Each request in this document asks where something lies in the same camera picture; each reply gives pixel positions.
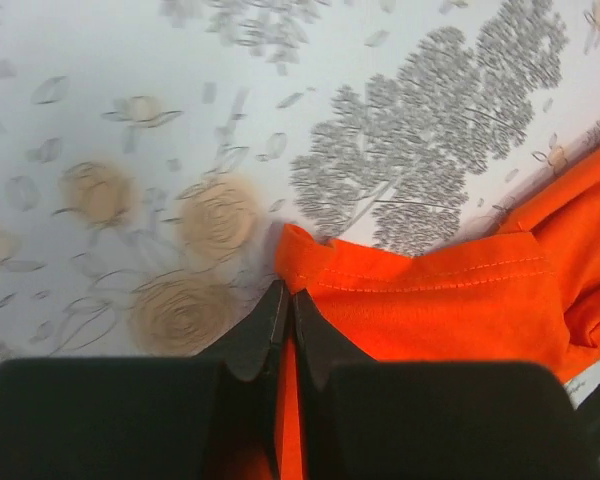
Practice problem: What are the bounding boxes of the floral patterned tablecloth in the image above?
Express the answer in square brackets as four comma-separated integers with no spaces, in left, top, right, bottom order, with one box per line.
[0,0,600,401]

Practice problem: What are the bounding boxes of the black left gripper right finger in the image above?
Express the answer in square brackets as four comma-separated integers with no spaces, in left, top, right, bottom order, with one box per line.
[293,291,600,479]

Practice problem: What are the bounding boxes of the orange t-shirt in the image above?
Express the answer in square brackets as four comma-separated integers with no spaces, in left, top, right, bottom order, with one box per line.
[272,134,600,480]

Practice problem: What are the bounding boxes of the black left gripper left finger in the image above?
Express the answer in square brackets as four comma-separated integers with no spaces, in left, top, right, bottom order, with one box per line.
[0,281,290,479]

